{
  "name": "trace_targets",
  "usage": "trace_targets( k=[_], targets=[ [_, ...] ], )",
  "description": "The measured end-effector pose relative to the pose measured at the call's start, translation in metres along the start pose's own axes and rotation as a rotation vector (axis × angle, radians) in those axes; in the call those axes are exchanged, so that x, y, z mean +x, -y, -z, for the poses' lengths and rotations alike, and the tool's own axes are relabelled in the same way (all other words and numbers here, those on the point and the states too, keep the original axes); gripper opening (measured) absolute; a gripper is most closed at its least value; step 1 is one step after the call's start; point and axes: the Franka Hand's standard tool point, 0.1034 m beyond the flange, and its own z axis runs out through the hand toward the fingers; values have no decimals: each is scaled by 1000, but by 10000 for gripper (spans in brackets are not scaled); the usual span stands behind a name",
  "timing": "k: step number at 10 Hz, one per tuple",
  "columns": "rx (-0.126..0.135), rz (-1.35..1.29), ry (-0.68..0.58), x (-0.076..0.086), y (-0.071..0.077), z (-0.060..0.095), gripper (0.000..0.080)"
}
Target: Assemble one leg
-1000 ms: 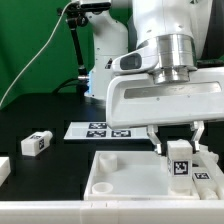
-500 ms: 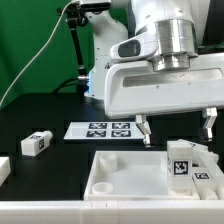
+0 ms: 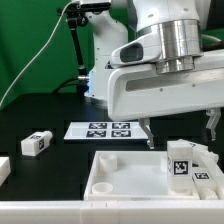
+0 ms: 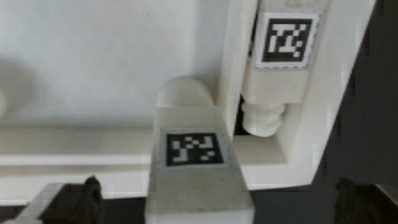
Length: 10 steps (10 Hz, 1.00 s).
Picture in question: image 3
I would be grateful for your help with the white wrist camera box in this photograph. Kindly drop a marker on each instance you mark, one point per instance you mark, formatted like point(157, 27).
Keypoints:
point(144, 49)

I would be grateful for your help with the white square table top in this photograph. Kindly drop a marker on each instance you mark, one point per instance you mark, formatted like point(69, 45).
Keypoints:
point(131, 176)

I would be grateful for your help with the white sheet with tags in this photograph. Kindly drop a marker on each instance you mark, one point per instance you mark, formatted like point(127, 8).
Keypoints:
point(104, 130)

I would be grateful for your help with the white front fence bar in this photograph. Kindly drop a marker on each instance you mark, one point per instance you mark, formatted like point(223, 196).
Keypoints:
point(113, 212)

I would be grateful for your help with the white right fence bar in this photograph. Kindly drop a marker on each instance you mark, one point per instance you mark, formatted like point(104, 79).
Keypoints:
point(216, 174)

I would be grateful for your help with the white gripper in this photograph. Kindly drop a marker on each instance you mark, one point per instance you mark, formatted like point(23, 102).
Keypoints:
point(139, 92)

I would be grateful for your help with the white fence bar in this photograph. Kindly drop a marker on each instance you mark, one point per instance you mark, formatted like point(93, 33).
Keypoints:
point(113, 212)
point(216, 174)

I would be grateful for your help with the white left fence piece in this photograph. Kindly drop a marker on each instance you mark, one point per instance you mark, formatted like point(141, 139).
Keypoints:
point(4, 169)

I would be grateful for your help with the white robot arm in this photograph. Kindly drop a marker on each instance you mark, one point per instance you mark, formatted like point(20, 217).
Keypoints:
point(166, 70)

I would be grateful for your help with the black camera on stand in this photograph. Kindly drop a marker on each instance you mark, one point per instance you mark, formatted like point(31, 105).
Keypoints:
point(76, 16)

